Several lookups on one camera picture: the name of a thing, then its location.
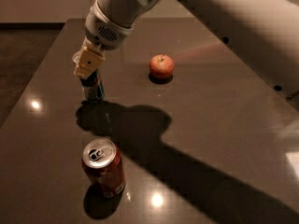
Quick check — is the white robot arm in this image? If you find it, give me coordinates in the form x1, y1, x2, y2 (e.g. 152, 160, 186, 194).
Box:
75, 0, 299, 99

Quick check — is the blue silver redbull can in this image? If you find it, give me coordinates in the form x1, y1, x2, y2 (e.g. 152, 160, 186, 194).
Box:
79, 70, 105, 101

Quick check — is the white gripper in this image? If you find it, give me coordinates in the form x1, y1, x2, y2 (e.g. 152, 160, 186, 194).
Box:
73, 0, 135, 80

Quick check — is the red coke can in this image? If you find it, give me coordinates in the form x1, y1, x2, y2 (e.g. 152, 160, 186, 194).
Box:
82, 138, 126, 198

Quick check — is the red apple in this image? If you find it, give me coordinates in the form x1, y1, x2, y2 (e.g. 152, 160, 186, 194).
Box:
149, 54, 174, 79

